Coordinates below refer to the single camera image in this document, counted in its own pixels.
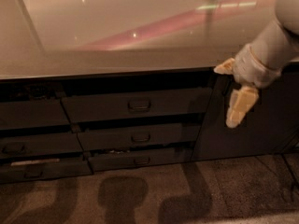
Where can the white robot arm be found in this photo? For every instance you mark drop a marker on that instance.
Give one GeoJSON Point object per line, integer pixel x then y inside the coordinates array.
{"type": "Point", "coordinates": [261, 62]}

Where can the dark grey drawer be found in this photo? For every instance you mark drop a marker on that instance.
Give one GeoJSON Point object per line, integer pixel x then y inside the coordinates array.
{"type": "Point", "coordinates": [31, 114]}
{"type": "Point", "coordinates": [38, 145]}
{"type": "Point", "coordinates": [138, 136]}
{"type": "Point", "coordinates": [44, 171]}
{"type": "Point", "coordinates": [142, 158]}
{"type": "Point", "coordinates": [136, 104]}

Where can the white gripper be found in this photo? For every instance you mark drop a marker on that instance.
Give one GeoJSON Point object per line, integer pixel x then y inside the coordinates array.
{"type": "Point", "coordinates": [249, 68]}

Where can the dark grey cabinet door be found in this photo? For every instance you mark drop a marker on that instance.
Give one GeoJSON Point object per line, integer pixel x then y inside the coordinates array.
{"type": "Point", "coordinates": [271, 126]}

